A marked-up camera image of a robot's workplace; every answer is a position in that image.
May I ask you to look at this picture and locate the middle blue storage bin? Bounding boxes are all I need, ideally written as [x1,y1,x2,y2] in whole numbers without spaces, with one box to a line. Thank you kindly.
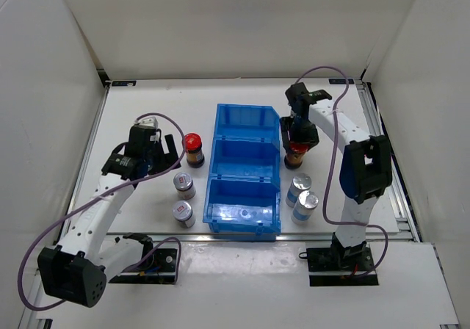
[209,139,280,185]

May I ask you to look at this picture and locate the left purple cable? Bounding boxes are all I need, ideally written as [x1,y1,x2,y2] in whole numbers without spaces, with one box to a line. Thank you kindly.
[17,112,187,311]

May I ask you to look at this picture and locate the right far silver-lid bottle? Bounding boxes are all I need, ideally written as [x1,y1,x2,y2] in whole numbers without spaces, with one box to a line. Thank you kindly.
[286,173,311,208]

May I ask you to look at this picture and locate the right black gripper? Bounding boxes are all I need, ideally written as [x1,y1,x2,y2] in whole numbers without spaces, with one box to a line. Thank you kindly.
[279,115,319,151]

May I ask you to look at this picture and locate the near blue storage bin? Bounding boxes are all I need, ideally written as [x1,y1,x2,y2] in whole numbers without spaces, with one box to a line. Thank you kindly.
[203,176,281,240]

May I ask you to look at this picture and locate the right near silver-lid bottle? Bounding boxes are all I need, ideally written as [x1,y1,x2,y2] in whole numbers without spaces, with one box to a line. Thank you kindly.
[291,190,319,225]

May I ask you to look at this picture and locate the left blue corner label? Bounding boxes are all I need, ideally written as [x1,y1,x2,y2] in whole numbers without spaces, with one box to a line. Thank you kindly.
[111,81,137,87]

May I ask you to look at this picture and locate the blue storage bin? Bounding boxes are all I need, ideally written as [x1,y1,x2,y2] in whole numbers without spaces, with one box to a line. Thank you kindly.
[203,176,281,240]
[214,104,280,147]
[209,139,280,185]

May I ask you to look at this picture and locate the red-lid sauce jar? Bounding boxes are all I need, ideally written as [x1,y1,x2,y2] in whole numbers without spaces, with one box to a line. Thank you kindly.
[184,132,205,168]
[284,142,308,170]

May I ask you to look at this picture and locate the far blue storage bin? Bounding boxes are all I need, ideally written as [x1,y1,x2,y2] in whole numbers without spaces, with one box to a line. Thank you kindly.
[214,104,280,147]

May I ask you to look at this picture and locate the left near silver-lid jar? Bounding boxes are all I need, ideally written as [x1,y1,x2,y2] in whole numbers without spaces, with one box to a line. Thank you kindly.
[172,200,195,228]

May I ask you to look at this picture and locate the silver-lid jar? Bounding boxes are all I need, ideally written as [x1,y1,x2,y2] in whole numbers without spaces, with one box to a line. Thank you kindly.
[173,172,196,200]
[172,200,195,228]

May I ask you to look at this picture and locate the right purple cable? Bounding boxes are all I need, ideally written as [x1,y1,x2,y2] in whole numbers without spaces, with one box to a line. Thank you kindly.
[297,65,389,278]

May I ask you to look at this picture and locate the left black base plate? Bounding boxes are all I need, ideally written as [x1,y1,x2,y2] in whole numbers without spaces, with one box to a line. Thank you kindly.
[110,242,179,285]

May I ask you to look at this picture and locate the blue corner label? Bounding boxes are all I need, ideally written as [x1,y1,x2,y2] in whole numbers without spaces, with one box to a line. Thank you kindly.
[328,78,355,85]
[111,81,137,87]

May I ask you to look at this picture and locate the purple cable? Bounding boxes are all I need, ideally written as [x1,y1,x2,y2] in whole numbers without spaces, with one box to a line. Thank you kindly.
[17,112,187,311]
[297,65,389,278]

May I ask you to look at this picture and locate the silver-lid bottle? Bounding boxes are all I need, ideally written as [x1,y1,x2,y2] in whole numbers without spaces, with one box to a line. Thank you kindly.
[291,190,319,225]
[286,173,311,208]

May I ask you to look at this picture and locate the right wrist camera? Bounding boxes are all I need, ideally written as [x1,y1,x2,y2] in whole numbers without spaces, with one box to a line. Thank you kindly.
[285,82,310,114]

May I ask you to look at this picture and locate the left far silver-lid jar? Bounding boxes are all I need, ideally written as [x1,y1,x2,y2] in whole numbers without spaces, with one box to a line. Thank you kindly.
[173,172,196,200]

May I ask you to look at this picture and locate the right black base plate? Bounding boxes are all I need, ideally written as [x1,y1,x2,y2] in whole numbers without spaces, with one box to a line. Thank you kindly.
[299,247,379,287]

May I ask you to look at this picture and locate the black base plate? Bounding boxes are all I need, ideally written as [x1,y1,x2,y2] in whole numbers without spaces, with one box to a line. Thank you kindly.
[110,242,179,285]
[299,247,379,287]

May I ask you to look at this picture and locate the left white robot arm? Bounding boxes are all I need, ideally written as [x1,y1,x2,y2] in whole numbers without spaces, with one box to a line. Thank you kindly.
[37,117,180,308]

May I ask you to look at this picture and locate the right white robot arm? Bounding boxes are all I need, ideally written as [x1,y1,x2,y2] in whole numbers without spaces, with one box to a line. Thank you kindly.
[280,83,392,270]

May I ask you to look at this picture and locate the right blue corner label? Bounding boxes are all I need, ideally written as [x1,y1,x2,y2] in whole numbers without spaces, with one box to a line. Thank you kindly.
[328,78,355,85]

